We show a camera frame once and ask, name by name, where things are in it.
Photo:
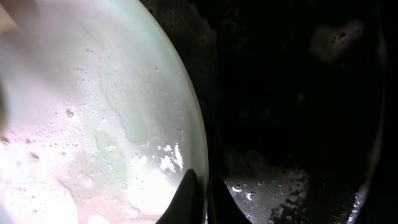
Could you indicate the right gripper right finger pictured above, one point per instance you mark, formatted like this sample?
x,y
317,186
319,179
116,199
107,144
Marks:
x,y
222,208

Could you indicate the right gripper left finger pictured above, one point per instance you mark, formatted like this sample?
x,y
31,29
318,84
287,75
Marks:
x,y
187,205

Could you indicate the light green plate front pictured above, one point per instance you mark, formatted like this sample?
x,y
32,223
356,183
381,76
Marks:
x,y
99,118

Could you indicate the round black tray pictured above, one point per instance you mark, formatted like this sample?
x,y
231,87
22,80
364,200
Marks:
x,y
299,101

